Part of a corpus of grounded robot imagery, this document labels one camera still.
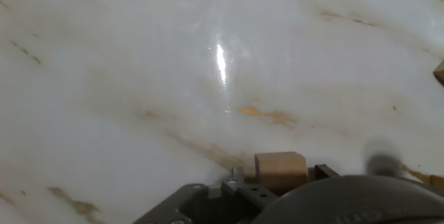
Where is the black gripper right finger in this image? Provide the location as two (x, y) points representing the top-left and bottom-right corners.
(314, 164), (340, 182)

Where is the small wooden cube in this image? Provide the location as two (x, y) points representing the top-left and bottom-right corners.
(254, 151), (308, 196)
(432, 60), (444, 87)
(429, 174), (444, 189)

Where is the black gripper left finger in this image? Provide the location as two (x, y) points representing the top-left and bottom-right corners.
(221, 166), (278, 211)

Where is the marble pattern board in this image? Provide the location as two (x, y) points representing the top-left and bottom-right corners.
(0, 0), (444, 224)

